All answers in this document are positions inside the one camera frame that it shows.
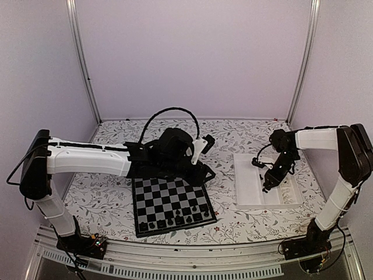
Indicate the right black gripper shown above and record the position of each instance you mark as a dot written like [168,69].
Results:
[275,179]

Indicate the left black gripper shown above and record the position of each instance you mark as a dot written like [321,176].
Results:
[198,179]

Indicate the white plastic compartment tray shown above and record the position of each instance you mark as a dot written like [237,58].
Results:
[257,189]

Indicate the black and white chessboard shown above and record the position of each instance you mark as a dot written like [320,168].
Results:
[158,199]

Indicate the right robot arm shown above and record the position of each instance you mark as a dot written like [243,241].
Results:
[338,155]

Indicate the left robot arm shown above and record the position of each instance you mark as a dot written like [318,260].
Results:
[175,154]

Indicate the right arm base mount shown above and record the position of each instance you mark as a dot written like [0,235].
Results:
[306,248]

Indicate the aluminium front rail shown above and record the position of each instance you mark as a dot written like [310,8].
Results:
[132,260]

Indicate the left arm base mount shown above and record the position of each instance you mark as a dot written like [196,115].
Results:
[92,247]

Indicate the right aluminium frame post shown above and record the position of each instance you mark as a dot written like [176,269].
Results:
[310,36]

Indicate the aluminium frame post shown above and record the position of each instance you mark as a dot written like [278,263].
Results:
[74,23]
[310,36]

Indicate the left aluminium frame post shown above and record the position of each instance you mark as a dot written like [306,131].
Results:
[74,23]

